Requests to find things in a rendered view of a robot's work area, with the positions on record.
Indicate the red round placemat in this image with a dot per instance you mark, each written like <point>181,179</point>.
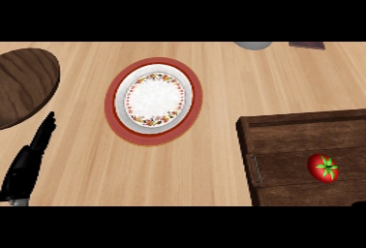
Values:
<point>153,101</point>

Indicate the dark brown flat object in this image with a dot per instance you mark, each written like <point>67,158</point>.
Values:
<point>307,45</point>

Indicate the dark wooden tray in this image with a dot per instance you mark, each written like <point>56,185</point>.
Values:
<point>304,158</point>

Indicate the red tomato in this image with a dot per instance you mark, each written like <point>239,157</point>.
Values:
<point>323,168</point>

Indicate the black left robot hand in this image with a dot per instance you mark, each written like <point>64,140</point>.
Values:
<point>29,155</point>

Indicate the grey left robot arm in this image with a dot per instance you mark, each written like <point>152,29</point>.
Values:
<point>19,202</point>

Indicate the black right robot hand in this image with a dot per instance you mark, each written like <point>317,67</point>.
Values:
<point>360,203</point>

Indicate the grey round object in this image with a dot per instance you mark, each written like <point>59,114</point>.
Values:
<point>252,45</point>

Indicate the white floral plate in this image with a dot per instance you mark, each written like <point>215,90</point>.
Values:
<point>153,99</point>

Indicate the dark wooden round board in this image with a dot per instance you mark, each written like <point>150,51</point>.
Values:
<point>22,84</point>

